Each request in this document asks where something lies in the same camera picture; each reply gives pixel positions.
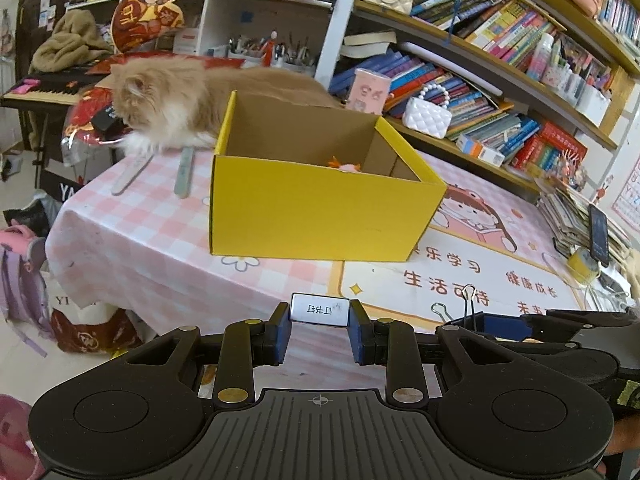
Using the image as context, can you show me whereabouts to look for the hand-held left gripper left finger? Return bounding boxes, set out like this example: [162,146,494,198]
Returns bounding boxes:
[100,302,293,408]

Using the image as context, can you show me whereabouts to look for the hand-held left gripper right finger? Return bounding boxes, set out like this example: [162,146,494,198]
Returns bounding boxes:
[348,300,531,406]

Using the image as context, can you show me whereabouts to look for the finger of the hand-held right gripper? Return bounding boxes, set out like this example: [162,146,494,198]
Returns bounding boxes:
[480,310,623,330]
[475,329,538,346]

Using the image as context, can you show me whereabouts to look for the black binder clip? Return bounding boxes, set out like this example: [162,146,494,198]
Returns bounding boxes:
[431,302,458,333]
[457,284,483,333]

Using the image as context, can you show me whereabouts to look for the small white printed carton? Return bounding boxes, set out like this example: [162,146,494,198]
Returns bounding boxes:
[290,291,351,328]

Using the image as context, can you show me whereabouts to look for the yellow cardboard box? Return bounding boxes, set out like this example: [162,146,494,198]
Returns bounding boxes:
[208,90,448,263]

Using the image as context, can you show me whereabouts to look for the orange fringed toy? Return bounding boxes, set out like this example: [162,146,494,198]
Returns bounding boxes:
[326,155,368,173]

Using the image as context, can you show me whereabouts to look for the yellow tape roll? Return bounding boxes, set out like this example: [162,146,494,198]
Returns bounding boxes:
[567,247,601,283]

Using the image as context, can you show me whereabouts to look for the stack of picture books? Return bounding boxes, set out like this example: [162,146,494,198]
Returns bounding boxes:
[536,187,633,266]

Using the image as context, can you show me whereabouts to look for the black smartphone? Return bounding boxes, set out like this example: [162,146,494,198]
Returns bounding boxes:
[588,204,611,268]

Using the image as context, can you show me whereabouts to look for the colourful crown ornament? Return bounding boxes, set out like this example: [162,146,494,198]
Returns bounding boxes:
[550,152,588,191]

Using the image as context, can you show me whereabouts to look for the red thick books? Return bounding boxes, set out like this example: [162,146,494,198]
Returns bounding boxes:
[510,135,566,173]

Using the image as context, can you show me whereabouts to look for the orange blue white carton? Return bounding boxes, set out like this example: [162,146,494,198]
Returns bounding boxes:
[456,134,506,167]

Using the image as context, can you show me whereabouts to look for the pink checked printed tablecloth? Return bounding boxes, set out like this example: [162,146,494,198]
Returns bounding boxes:
[45,147,626,396]

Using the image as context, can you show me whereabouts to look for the grey flat strip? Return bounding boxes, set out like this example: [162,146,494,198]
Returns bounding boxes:
[174,146,196,200]
[111,152,156,197]

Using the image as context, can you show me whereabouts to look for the red white shopping bag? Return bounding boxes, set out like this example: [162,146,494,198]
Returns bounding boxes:
[50,300,143,356]

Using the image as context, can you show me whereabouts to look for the red box set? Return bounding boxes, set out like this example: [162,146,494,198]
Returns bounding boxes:
[537,121,588,161]

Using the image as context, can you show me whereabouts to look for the white pen box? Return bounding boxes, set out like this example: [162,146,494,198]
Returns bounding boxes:
[575,67,613,126]

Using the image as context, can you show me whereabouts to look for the pink cylinder holder with stickers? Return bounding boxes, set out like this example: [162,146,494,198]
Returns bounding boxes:
[345,67,392,115]

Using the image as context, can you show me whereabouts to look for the clear pen organizer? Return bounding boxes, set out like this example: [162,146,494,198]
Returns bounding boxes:
[550,45,591,101]

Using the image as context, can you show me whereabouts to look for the white long bar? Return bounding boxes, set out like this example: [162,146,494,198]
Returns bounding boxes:
[397,41,503,96]

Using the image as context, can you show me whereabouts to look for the purple backpack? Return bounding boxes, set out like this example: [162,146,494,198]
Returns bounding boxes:
[0,225,51,356]

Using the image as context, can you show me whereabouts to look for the fluffy orange cat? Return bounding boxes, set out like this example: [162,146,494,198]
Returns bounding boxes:
[107,56,346,156]

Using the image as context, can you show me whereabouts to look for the pastel striped bottle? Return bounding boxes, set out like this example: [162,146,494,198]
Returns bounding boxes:
[525,32,557,82]

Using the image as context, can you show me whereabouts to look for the small black device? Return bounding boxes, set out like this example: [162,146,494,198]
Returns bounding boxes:
[92,105,126,141]

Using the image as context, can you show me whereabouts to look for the group of pens and brushes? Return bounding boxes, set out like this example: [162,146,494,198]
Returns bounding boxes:
[222,30,318,68]

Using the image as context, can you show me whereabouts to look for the thick lying book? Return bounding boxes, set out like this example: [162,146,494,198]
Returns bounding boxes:
[344,30,398,47]
[340,42,391,59]

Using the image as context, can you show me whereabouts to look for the red foil bag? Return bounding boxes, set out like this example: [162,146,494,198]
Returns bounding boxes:
[60,85,131,161]

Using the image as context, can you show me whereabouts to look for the row of slim books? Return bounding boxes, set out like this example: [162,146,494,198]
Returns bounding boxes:
[410,0,556,68]

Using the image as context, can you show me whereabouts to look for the wooden bookshelf white posts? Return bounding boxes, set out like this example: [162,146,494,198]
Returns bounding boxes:
[315,0,640,201]

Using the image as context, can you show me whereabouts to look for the white side shelf unit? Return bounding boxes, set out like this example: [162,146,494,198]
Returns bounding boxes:
[172,0,336,68]

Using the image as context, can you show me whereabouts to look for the black piano keyboard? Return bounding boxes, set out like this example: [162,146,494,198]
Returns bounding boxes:
[0,67,108,108]

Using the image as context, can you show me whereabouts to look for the cartoon foil balloon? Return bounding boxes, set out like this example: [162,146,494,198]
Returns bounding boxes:
[110,0,203,53]

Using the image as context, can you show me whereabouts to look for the beige fleece blanket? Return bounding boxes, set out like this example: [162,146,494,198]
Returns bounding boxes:
[27,9,113,76]

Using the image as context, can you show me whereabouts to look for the white charging cable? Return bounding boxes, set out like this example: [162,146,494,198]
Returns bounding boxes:
[542,240,631,311]

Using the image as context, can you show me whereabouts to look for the red cartoon wall sticker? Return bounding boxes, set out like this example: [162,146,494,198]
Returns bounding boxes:
[595,175,615,206]

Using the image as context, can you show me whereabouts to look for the alphabet wall poster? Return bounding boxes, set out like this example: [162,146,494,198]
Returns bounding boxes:
[612,155,640,233]

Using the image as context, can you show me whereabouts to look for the white quilted handbag pearl handle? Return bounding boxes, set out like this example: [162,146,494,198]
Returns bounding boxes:
[402,83,453,140]

